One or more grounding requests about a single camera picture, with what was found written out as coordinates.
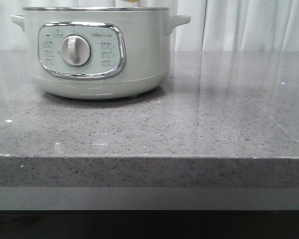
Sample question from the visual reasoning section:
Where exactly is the pale green electric cooking pot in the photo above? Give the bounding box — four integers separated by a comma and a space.
11, 7, 191, 100

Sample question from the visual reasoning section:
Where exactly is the white pleated curtain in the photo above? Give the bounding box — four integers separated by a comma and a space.
0, 0, 299, 51

